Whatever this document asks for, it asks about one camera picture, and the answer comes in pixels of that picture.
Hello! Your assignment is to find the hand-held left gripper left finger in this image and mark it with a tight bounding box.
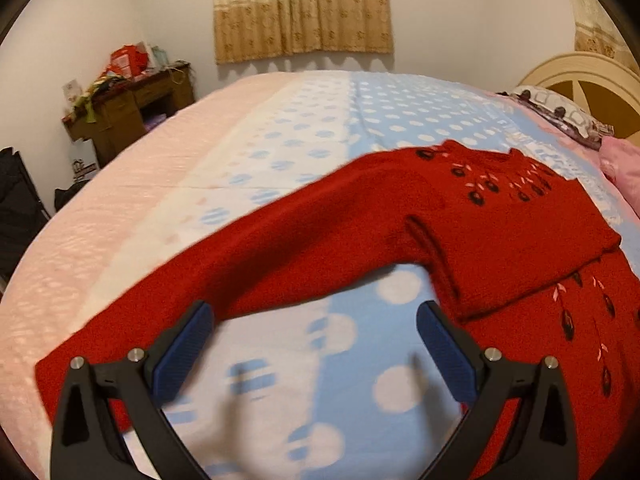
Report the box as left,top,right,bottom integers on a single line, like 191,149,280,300
50,301,216,480

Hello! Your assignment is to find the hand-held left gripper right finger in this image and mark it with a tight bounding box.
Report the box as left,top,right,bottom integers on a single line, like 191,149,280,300
416,301,583,480

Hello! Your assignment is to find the red knitted sweater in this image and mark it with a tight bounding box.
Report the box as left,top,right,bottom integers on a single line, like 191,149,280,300
35,140,640,480

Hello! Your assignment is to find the white printed carton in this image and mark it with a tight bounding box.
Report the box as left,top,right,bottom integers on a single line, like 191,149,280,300
70,137,99,183

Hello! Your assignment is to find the black bag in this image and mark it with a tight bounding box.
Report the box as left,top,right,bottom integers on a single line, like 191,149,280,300
0,147,51,281

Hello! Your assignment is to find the polka dot bed sheet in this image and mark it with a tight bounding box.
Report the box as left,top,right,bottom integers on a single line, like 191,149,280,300
0,70,640,480

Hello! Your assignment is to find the brown wooden desk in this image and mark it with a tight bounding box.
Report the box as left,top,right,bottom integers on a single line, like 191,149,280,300
61,62,196,168

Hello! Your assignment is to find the pink pillow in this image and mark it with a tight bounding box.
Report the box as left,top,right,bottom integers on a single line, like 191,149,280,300
599,136,640,201

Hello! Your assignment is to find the dark patterned pillow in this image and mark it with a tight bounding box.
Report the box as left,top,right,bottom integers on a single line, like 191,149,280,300
500,85,615,151

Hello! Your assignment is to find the colourful cloth pile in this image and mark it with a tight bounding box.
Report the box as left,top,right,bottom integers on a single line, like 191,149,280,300
75,72,126,123

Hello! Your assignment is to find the red gift box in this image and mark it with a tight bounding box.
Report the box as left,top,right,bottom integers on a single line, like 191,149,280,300
109,45,151,79

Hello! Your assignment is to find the cream round headboard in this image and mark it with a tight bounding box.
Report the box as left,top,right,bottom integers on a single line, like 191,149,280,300
515,51,640,148

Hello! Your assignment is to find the beige patterned curtain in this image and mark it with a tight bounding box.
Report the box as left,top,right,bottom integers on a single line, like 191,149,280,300
212,0,393,65
570,0,637,68

